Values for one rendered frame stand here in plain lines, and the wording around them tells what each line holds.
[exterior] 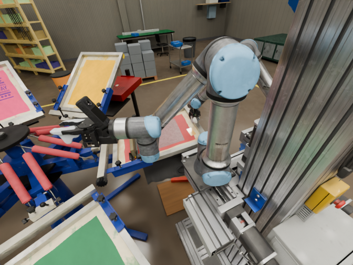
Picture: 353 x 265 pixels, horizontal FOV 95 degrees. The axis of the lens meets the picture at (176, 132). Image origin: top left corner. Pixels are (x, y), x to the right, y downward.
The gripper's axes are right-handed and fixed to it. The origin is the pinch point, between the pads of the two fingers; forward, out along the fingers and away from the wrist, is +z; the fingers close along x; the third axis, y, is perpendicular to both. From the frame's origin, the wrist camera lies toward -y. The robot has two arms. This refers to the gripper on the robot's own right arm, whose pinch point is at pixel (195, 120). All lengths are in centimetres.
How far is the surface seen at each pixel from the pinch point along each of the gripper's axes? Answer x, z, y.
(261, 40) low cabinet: 432, 109, -470
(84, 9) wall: -181, -100, -824
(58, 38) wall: -332, -28, -801
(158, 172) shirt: -47, 26, 22
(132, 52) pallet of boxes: -42, 18, -407
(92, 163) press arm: -99, 8, 3
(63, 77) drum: -218, 14, -337
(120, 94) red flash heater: -67, -8, -88
